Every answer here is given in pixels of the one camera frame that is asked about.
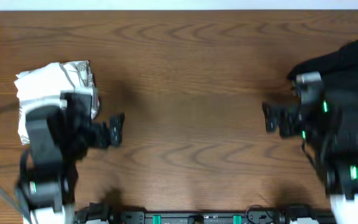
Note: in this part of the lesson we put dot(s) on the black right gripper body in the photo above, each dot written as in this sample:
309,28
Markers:
293,122

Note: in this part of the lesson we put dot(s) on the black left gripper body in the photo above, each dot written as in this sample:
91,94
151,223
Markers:
79,137

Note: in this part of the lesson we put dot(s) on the white printed t-shirt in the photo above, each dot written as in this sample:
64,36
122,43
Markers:
52,79

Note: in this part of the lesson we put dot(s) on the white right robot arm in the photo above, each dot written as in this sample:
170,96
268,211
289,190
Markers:
326,118

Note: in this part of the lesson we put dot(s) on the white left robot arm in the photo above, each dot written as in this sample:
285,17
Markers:
58,138

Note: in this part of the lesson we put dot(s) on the fern-print fabric bag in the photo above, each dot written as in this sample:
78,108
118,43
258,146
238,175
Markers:
23,110

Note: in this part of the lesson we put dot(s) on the black garment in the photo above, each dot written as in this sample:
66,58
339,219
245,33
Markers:
337,68

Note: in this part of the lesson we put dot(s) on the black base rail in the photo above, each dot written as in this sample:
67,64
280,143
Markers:
255,214

